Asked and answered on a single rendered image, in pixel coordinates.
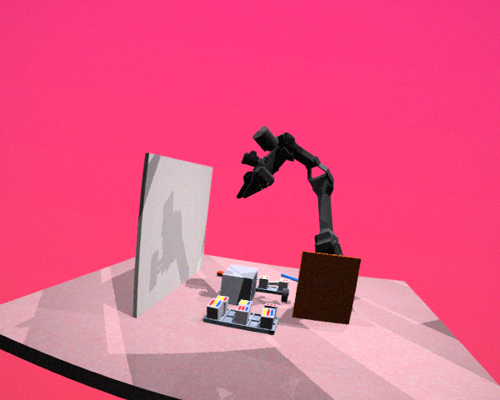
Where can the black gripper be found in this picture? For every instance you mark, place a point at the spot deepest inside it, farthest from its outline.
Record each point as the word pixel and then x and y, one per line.
pixel 259 178

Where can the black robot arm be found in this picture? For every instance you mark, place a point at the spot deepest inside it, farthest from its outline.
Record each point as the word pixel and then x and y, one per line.
pixel 283 147

